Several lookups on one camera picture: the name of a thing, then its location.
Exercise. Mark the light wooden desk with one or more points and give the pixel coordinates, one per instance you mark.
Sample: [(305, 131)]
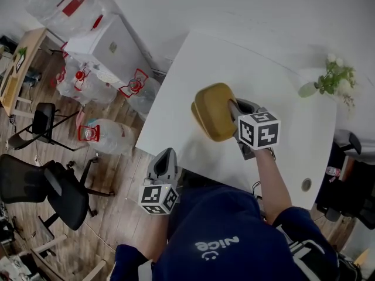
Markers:
[(32, 45)]

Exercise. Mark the person's navy shirt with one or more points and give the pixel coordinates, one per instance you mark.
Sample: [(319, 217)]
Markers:
[(222, 224)]

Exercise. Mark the teal cloth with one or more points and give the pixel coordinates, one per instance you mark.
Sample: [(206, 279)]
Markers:
[(91, 122)]

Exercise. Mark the black ergonomic office chair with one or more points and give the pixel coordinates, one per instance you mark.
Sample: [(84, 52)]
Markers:
[(360, 198)]

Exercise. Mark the person's left forearm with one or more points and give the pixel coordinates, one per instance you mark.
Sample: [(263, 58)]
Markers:
[(156, 236)]

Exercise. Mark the person's black trousers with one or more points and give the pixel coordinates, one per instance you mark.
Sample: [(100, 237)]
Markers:
[(193, 178)]

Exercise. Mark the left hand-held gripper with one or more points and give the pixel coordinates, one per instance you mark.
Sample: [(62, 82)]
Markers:
[(152, 198)]

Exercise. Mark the white flower bouquet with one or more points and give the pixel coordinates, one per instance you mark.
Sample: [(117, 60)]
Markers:
[(335, 78)]

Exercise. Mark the person's right forearm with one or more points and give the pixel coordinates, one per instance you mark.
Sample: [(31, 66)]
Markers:
[(272, 186)]

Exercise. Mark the white water dispenser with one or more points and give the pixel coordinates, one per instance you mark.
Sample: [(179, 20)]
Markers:
[(108, 48)]

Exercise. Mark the woven wooden tray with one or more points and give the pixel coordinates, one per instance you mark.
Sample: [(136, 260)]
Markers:
[(8, 91)]

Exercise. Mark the black mesh office chair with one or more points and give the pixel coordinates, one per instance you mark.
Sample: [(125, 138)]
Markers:
[(67, 198)]

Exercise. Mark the small black picture frame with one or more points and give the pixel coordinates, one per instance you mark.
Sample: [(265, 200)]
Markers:
[(20, 63)]

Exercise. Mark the brown cardboard box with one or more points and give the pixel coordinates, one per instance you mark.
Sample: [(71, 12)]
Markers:
[(348, 167)]

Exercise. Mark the black folding chair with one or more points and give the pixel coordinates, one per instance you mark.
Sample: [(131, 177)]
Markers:
[(44, 119)]

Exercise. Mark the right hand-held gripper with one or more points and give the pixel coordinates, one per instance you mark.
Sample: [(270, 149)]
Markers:
[(259, 130)]

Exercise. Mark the red label water bottle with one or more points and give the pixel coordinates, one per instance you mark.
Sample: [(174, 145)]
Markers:
[(334, 171)]

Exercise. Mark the pale green vase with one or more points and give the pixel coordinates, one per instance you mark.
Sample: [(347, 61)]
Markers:
[(307, 90)]

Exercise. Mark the pink flat object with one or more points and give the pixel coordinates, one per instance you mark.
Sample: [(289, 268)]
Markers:
[(80, 119)]

